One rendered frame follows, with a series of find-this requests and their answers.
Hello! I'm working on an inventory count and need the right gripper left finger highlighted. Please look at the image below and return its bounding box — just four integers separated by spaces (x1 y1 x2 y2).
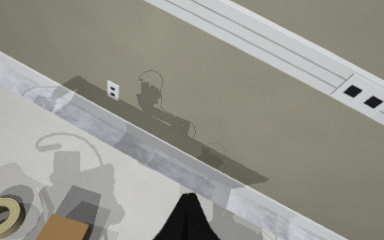
152 193 189 240

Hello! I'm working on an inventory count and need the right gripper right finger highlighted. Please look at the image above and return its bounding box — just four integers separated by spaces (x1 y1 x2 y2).
187 193 220 240

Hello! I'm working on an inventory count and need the beige roll of masking tape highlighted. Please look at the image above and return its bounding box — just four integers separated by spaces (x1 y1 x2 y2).
0 197 26 239

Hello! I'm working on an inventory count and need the brown rectangular block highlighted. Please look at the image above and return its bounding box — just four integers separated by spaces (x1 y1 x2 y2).
36 214 92 240

